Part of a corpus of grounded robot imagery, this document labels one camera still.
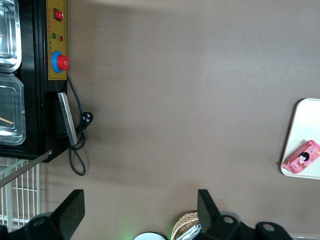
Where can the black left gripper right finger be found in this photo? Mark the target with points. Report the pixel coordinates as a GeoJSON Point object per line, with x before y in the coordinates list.
{"type": "Point", "coordinates": [206, 210]}

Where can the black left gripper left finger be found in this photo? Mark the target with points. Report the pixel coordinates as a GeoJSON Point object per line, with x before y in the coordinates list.
{"type": "Point", "coordinates": [72, 212]}

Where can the aluminium foil tray stack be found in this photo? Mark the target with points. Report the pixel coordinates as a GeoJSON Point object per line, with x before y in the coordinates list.
{"type": "Point", "coordinates": [192, 232]}

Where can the beige serving tray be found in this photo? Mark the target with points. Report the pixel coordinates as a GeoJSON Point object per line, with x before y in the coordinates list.
{"type": "Point", "coordinates": [305, 120]}

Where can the light woven wicker basket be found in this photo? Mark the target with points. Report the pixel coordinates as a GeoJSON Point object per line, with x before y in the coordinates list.
{"type": "Point", "coordinates": [182, 222]}

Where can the grey metal lever bar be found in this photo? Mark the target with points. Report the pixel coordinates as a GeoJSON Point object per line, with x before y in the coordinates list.
{"type": "Point", "coordinates": [30, 165]}

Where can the pink snack packet with girl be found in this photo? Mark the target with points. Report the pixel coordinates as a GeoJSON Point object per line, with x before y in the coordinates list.
{"type": "Point", "coordinates": [302, 157]}

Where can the thin wooden stick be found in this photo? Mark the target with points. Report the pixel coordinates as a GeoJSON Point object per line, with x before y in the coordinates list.
{"type": "Point", "coordinates": [7, 121]}

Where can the black sealing machine yellow panel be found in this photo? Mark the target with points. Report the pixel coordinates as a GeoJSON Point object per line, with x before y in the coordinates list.
{"type": "Point", "coordinates": [32, 100]}

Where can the steel food container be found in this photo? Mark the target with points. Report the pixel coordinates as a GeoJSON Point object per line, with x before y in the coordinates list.
{"type": "Point", "coordinates": [12, 105]}
{"type": "Point", "coordinates": [7, 30]}

